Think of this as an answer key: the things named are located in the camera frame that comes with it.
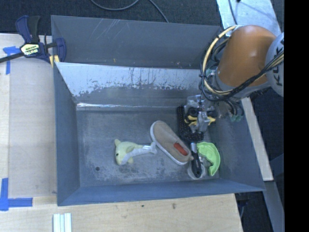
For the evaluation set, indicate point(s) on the tan slipper with white sole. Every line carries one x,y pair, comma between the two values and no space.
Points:
166,139

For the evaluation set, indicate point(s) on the light green plastic bowl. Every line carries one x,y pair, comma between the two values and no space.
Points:
212,153

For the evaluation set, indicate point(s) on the grey metal bin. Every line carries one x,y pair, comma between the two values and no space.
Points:
120,45

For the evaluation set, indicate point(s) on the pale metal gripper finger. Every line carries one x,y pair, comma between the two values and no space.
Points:
204,120
195,127

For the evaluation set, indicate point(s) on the yellow-green toy dolphin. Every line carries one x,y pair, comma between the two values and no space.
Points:
124,152

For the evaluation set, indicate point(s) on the black perforated plastic piece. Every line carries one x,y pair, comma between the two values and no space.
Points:
181,122

